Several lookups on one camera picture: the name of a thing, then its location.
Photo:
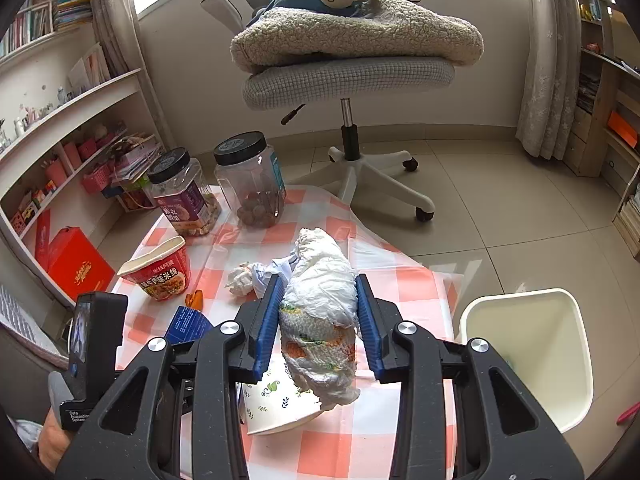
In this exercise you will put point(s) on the red instant noodle bowl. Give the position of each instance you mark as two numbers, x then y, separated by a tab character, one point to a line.
162	273

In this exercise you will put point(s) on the printed plastic wrapper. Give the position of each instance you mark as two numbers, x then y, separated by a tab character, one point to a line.
318	320

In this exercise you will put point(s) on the beige fleece blanket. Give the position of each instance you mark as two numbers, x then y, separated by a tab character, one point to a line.
284	36

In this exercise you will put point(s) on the bluish paper ball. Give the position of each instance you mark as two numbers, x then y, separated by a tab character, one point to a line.
261	273

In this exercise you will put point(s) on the white tissue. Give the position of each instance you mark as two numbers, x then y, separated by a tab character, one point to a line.
240	280

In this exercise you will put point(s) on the clear jar with nuts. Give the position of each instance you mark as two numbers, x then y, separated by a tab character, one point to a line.
249	174

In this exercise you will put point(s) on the beige curtain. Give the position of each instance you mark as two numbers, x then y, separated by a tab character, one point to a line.
551	78
116	27

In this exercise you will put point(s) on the left hand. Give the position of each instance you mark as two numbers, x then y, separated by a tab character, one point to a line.
53	442

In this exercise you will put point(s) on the white trash bin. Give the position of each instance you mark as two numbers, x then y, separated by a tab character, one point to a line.
542	336

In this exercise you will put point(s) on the white curved bookshelf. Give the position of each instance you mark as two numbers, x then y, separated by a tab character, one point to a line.
75	139

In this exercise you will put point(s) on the checkered orange white tablecloth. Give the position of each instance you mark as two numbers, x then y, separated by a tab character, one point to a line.
354	441

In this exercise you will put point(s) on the beige right curtain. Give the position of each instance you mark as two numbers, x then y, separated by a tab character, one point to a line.
551	78

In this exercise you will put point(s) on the cashew jar purple label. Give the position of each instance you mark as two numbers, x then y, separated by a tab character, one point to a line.
180	190

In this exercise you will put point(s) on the beige left curtain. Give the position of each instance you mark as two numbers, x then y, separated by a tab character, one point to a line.
116	27

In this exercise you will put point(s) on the grey office chair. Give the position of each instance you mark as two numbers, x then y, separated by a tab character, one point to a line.
303	83

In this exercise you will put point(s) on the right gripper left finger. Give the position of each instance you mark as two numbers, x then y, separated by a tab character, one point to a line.
133	432

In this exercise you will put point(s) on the blue carton box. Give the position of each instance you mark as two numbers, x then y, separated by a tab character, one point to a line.
187	325

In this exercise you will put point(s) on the white floral paper cup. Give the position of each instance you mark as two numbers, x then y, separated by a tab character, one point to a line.
276	404

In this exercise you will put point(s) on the wooden shelf unit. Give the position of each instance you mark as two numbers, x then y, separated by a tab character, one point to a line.
604	140

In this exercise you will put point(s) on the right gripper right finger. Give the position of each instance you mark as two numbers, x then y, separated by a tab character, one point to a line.
463	413

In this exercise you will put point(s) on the orange peel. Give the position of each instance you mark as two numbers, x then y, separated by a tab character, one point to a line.
195	300

